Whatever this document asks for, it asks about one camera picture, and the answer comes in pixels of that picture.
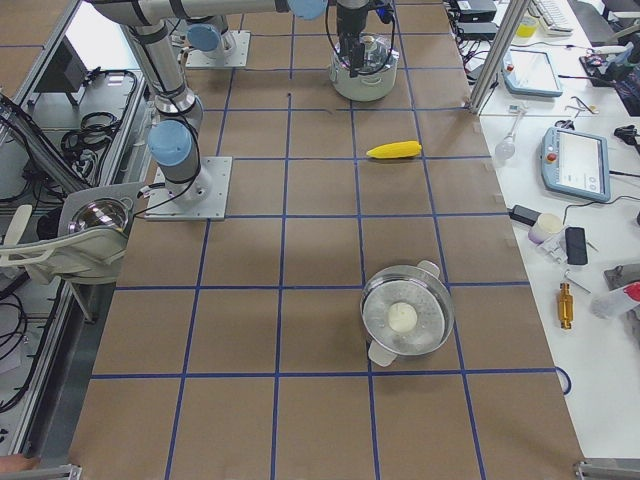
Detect red white plastic bag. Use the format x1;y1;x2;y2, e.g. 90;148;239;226
590;282;639;318

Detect light bulb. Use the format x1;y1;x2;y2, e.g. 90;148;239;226
494;111;526;165

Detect white spatula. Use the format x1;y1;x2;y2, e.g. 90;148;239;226
2;204;33;247

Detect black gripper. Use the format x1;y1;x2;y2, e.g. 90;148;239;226
336;0;369;78

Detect teach pendant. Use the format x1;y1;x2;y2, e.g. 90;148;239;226
540;127;611;203
502;49;563;98

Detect gold brass fitting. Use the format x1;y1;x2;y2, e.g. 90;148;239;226
556;282;574;330

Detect white purple cup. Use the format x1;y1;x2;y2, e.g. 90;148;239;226
528;213;564;245

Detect black monitor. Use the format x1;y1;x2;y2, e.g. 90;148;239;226
34;36;89;107

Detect white dish rack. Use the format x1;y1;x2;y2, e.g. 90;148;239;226
1;182;143;285

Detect black power adapter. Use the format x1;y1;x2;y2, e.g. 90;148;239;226
508;205;541;227

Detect white keyboard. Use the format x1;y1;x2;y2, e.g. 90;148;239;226
529;0;574;37

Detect aluminium frame post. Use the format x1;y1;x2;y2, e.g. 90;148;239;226
467;0;530;114

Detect steel pot with lid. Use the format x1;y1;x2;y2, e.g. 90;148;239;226
360;260;455;367

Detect yellow corn cob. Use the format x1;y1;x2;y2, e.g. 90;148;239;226
366;140;422;160

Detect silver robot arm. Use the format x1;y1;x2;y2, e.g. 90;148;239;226
91;1;293;209
170;1;375;80

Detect black power brick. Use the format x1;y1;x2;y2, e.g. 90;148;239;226
457;22;498;41

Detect glass pot lid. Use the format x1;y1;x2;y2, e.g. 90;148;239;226
333;32;399;77

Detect white electric cooking pot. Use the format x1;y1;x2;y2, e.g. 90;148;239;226
328;33;399;102

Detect far teach pendant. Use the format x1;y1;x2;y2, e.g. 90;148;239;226
502;49;563;98

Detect near teach pendant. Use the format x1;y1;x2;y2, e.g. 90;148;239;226
540;127;611;203

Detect coiled black cables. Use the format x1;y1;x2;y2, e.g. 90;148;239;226
60;111;124;177

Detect black phone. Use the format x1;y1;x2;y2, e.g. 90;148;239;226
565;227;588;266

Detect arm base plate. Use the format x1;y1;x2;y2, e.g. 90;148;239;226
186;24;251;69
143;156;233;221

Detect glass lid on holder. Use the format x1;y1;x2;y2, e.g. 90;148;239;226
67;198;129;234

